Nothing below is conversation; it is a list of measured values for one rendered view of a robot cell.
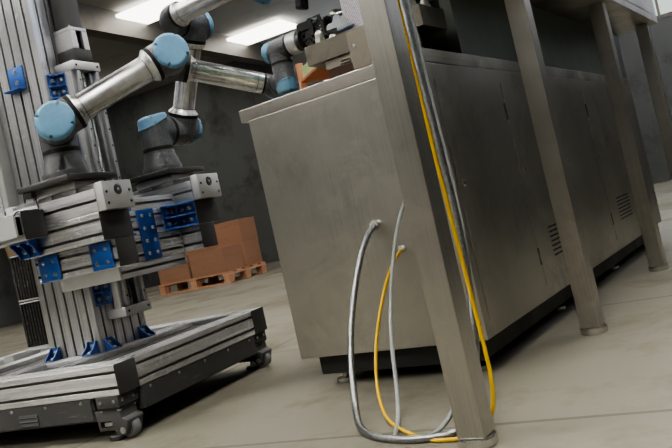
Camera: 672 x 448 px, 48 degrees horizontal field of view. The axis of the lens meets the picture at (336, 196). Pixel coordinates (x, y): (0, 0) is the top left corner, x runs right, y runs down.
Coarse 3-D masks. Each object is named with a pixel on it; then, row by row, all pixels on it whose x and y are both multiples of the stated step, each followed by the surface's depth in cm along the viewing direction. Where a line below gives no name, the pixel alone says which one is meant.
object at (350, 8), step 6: (342, 0) 243; (348, 0) 242; (354, 0) 241; (342, 6) 243; (348, 6) 242; (354, 6) 241; (342, 12) 244; (348, 12) 242; (354, 12) 241; (360, 12) 240; (348, 18) 243; (354, 18) 242; (360, 18) 240; (354, 24) 242; (360, 24) 241; (348, 30) 243
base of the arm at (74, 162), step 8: (48, 152) 241; (56, 152) 241; (64, 152) 241; (72, 152) 243; (80, 152) 247; (48, 160) 241; (56, 160) 240; (64, 160) 241; (72, 160) 242; (80, 160) 244; (48, 168) 240; (56, 168) 239; (64, 168) 241; (72, 168) 240; (80, 168) 242; (88, 168) 246; (48, 176) 240; (56, 176) 239
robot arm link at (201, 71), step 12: (192, 60) 258; (192, 72) 258; (204, 72) 260; (216, 72) 261; (228, 72) 262; (240, 72) 264; (252, 72) 266; (216, 84) 263; (228, 84) 263; (240, 84) 264; (252, 84) 265; (264, 84) 266; (276, 96) 270
